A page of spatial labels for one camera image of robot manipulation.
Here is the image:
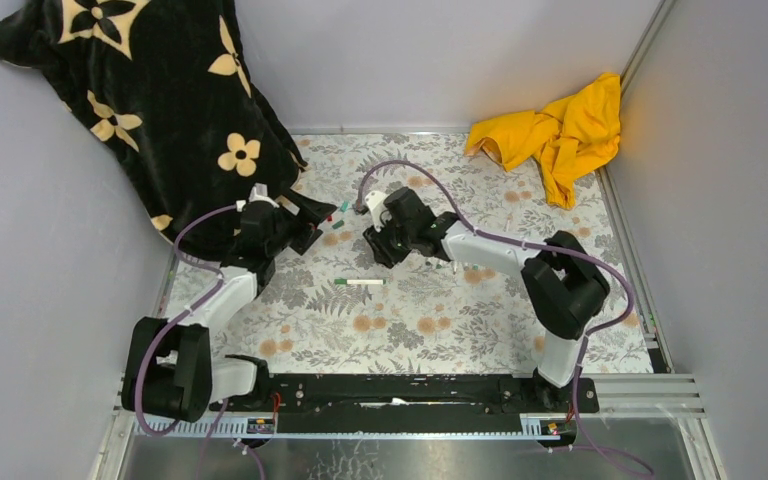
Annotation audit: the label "aluminium frame rails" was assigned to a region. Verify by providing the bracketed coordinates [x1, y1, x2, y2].
[90, 363, 725, 479]

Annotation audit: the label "yellow cloth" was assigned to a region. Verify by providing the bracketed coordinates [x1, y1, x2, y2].
[464, 73, 621, 210]

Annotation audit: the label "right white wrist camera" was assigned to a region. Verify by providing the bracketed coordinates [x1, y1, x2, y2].
[364, 191, 387, 232]

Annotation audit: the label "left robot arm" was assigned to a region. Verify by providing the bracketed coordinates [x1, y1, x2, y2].
[121, 184, 338, 436]

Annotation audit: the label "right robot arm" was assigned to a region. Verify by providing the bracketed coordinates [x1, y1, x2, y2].
[361, 187, 610, 412]

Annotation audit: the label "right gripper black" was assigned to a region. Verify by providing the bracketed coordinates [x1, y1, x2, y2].
[362, 212, 415, 271]

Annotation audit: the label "floral patterned table mat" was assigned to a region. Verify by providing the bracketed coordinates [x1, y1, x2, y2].
[150, 133, 654, 375]

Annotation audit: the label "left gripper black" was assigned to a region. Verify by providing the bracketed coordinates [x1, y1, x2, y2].
[265, 188, 336, 259]

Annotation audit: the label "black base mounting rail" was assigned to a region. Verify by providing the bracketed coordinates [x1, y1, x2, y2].
[228, 374, 600, 436]

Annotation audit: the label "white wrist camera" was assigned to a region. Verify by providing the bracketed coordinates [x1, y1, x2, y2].
[248, 183, 281, 208]
[364, 191, 387, 232]

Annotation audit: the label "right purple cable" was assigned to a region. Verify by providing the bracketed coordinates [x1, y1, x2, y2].
[356, 160, 657, 478]

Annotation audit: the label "black floral blanket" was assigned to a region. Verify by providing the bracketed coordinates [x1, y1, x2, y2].
[0, 1, 306, 261]

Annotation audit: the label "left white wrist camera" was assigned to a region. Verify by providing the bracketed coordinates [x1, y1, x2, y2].
[248, 183, 281, 208]

